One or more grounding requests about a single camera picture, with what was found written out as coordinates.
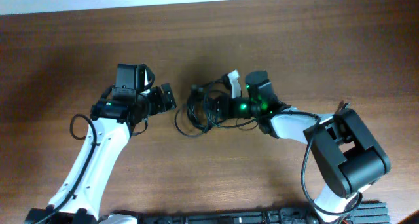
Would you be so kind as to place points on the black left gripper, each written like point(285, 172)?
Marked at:
point(160, 103)

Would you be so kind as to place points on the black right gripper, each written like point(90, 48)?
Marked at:
point(224, 109)

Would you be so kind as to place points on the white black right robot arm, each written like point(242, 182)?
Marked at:
point(349, 157)

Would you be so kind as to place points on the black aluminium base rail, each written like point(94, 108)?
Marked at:
point(367, 213)

